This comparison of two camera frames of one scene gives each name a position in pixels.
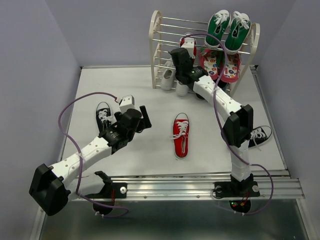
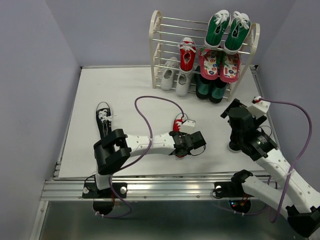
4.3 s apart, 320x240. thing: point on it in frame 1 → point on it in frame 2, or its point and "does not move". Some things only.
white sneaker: (168, 76) does not move
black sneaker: (103, 115) does not move
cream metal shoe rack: (167, 34) does not move
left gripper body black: (140, 127) → (187, 153)
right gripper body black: (177, 73) → (257, 121)
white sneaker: (181, 90) does not move
